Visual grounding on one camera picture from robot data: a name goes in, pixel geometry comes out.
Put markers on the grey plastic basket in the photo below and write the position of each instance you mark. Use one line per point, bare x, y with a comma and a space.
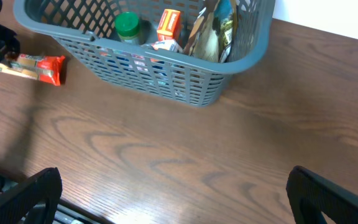
82, 27

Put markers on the Kleenex tissue multipack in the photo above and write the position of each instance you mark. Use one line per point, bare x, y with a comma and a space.
170, 45

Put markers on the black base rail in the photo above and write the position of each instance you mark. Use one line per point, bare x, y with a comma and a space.
67, 213

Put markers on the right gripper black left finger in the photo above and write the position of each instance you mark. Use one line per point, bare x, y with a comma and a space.
38, 196

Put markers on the brown Nescafe Gold pouch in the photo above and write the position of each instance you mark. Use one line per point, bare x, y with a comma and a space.
211, 36

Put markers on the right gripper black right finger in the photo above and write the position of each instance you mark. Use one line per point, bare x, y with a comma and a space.
312, 197

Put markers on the orange Redoxon box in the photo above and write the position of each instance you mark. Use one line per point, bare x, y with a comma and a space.
169, 26

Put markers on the San Remo spaghetti packet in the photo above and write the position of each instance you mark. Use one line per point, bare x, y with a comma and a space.
42, 68

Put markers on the green lid pesto jar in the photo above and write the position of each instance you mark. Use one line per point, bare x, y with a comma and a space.
127, 25

